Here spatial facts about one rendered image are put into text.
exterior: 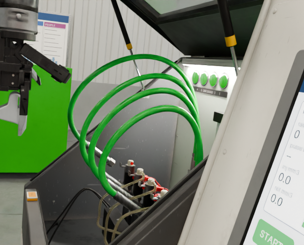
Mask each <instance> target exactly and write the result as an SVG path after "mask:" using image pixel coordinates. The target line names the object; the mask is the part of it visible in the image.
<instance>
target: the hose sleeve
mask: <svg viewBox="0 0 304 245"><path fill-rule="evenodd" d="M89 143H90V142H89V141H88V143H87V145H86V148H87V149H89ZM94 154H95V155H96V156H97V157H98V158H100V157H101V154H102V151H100V150H99V149H98V148H96V147H95V151H94ZM109 162H110V157H108V158H107V161H106V163H109Z"/></svg>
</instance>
